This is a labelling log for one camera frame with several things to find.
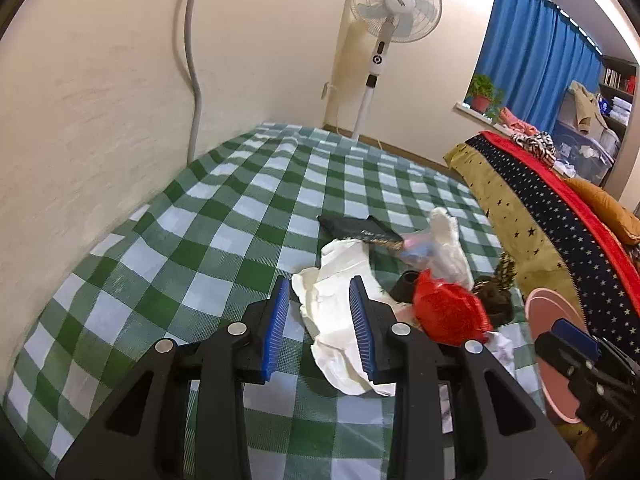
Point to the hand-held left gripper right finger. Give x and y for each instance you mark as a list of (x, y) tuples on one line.
[(361, 330)]

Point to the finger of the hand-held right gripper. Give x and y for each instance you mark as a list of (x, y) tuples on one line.
[(557, 357), (575, 334)]

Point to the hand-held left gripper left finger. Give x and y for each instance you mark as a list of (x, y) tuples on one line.
[(277, 330)]

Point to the pink plastic basin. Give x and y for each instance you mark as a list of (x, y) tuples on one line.
[(545, 310)]

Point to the large white paper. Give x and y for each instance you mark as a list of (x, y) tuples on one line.
[(330, 300)]

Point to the red plastic bag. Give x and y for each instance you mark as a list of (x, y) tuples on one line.
[(445, 310)]

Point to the black packet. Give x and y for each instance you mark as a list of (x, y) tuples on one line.
[(350, 227)]

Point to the clear plastic bag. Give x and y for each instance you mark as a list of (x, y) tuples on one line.
[(445, 250)]

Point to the small crumpled white tissue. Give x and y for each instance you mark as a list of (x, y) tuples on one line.
[(500, 347)]

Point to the small black cup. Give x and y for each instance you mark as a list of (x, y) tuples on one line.
[(402, 287)]

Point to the orange pillow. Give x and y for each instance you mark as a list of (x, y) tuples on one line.
[(605, 205)]

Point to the green checked tablecloth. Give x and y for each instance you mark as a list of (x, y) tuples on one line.
[(225, 200)]

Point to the navy star-print bed sheet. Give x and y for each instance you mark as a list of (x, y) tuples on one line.
[(525, 200)]

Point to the white garment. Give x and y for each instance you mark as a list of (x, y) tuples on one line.
[(564, 167)]

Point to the large clear storage box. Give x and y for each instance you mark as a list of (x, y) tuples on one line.
[(590, 160)]

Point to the striped garment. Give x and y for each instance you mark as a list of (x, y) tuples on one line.
[(537, 147)]

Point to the pink garment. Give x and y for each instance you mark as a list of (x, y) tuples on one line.
[(515, 122)]

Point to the beige jacket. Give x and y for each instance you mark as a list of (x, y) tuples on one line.
[(585, 105)]

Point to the blue package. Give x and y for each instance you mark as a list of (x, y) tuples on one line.
[(604, 106)]

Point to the folded white towels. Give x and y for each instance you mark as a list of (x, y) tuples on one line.
[(621, 107)]

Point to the white window sill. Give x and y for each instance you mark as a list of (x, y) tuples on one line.
[(475, 112)]

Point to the potted green plant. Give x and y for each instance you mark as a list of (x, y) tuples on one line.
[(481, 102)]

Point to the row of books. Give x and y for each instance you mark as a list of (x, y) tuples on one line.
[(611, 77)]

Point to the dark wooden bookshelf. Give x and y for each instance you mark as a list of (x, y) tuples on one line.
[(620, 67)]

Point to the blue curtain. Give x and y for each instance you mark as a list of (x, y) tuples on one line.
[(525, 35)]

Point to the white standing fan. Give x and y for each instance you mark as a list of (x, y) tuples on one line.
[(395, 0)]

